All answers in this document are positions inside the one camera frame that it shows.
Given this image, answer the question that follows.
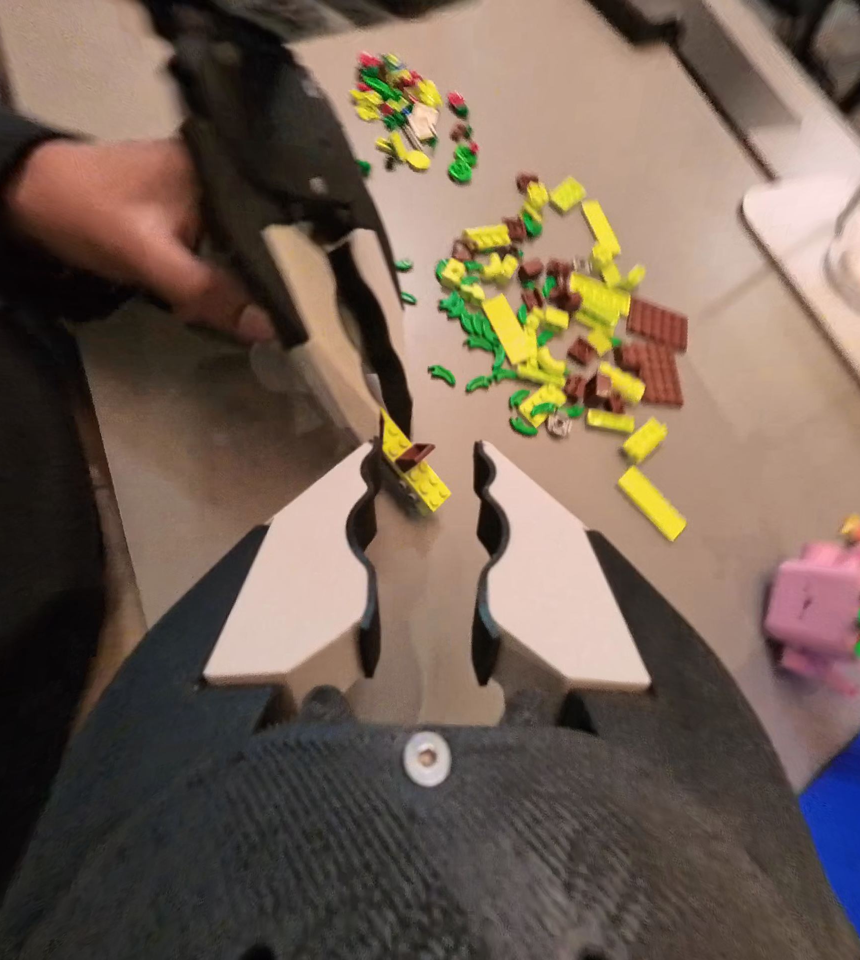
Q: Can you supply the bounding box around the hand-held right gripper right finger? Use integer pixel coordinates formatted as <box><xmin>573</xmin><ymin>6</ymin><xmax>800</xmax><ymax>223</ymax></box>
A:
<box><xmin>471</xmin><ymin>439</ymin><xmax>653</xmax><ymax>725</ymax></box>

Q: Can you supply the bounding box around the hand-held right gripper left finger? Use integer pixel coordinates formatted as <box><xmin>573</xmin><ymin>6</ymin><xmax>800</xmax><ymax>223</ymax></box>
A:
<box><xmin>203</xmin><ymin>441</ymin><xmax>384</xmax><ymax>714</ymax></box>

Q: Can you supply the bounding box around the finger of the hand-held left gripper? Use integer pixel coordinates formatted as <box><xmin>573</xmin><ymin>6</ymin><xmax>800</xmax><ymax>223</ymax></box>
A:
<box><xmin>329</xmin><ymin>238</ymin><xmax>414</xmax><ymax>445</ymax></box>
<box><xmin>262</xmin><ymin>223</ymin><xmax>387</xmax><ymax>450</ymax></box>

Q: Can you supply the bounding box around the yellow and brown lego assembly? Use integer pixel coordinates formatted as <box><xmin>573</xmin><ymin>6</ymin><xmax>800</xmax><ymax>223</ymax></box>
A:
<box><xmin>379</xmin><ymin>408</ymin><xmax>452</xmax><ymax>515</ymax></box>

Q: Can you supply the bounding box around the person's left hand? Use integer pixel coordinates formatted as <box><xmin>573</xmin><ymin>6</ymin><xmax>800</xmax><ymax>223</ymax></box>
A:
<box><xmin>8</xmin><ymin>137</ymin><xmax>277</xmax><ymax>348</ymax></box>

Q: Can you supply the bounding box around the pile of toy bricks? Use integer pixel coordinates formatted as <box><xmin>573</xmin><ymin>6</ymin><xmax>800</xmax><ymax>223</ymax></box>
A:
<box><xmin>392</xmin><ymin>172</ymin><xmax>689</xmax><ymax>543</ymax></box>

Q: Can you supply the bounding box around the pile of small toy pieces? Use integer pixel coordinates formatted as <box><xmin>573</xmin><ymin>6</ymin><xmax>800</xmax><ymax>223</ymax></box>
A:
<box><xmin>351</xmin><ymin>51</ymin><xmax>483</xmax><ymax>185</ymax></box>

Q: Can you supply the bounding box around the pink toy planter figure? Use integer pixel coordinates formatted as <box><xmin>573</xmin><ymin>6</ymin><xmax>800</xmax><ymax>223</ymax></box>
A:
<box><xmin>763</xmin><ymin>540</ymin><xmax>860</xmax><ymax>695</ymax></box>

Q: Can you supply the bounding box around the person's black clothing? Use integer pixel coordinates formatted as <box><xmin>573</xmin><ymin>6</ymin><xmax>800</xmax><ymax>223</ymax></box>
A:
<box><xmin>0</xmin><ymin>277</ymin><xmax>112</xmax><ymax>954</ymax></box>

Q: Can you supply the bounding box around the white book stand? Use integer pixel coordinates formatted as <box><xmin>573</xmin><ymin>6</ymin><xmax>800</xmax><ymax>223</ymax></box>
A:
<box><xmin>741</xmin><ymin>112</ymin><xmax>860</xmax><ymax>412</ymax></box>

